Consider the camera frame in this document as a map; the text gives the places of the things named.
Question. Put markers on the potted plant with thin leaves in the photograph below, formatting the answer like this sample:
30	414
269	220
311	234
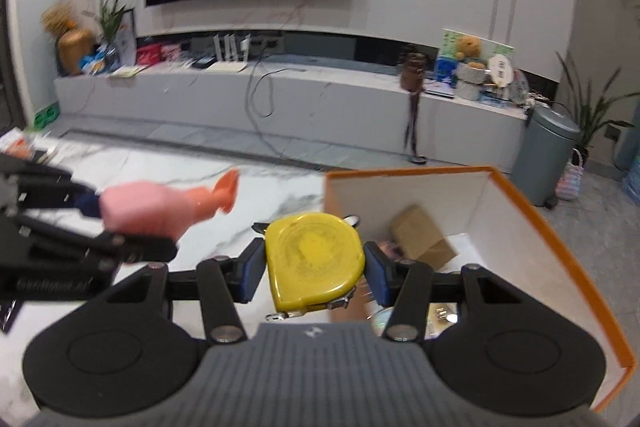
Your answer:
112	17

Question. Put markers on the long-leaved potted plant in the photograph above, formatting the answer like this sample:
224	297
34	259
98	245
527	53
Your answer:
595	112

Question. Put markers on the red gift boxes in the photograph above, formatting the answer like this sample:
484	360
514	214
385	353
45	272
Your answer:
155	54

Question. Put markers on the stack of books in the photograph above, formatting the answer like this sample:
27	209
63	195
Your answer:
30	149

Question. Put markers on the brown cardboard box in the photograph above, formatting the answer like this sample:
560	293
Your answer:
420	237

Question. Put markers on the blue water bottle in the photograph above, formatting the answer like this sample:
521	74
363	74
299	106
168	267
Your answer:
632	177

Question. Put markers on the round paper fan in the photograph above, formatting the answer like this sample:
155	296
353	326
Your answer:
501	71

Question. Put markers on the yellow tape measure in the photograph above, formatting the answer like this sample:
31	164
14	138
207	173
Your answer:
310	257

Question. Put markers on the large orange box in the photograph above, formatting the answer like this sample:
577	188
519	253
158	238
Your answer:
525	232

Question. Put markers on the small black device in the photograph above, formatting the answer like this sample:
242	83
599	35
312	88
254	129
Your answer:
202	63

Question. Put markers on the black smartphone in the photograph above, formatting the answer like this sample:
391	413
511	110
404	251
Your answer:
7	317

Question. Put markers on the grey trash can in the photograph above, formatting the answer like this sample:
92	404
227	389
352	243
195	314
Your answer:
542	157

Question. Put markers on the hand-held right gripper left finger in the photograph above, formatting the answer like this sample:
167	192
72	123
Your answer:
251	272

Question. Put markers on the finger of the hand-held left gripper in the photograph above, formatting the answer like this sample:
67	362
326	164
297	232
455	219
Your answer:
91	205
140	251

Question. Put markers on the pink carton with orange cone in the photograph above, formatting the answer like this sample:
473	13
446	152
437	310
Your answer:
140	207

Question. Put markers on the stacked grey stone pots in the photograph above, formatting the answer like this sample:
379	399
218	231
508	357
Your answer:
472	82

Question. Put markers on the golden vase with dried flowers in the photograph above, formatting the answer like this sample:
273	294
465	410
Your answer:
72	49

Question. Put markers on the patterned plate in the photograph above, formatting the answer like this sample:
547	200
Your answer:
520	86

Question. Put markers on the white router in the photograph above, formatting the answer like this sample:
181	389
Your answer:
230	66

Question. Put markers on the pastel woven basket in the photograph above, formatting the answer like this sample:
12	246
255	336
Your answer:
570	179

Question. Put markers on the brown teddy bear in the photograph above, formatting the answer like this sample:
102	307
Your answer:
469	49

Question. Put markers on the green picture card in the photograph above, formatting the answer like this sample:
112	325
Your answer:
449	44

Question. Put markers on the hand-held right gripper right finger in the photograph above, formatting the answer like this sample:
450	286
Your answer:
380	277

